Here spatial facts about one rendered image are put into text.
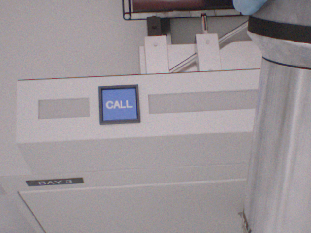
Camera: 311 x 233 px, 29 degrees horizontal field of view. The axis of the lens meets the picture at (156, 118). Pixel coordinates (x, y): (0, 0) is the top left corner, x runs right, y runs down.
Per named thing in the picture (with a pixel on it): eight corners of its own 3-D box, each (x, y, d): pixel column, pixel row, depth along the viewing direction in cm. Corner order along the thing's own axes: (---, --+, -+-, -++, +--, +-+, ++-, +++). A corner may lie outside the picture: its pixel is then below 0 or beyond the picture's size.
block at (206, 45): (194, 42, 96) (196, 33, 93) (215, 41, 96) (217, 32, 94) (198, 88, 93) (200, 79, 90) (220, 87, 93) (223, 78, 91)
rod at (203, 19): (198, 16, 97) (198, 11, 96) (206, 16, 97) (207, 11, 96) (200, 41, 96) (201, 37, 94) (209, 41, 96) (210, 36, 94)
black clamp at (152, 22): (146, 24, 97) (146, 15, 95) (160, 23, 97) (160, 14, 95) (147, 42, 96) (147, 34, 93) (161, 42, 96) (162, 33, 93)
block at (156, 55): (144, 45, 96) (144, 35, 93) (165, 44, 96) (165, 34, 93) (146, 91, 93) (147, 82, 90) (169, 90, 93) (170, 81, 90)
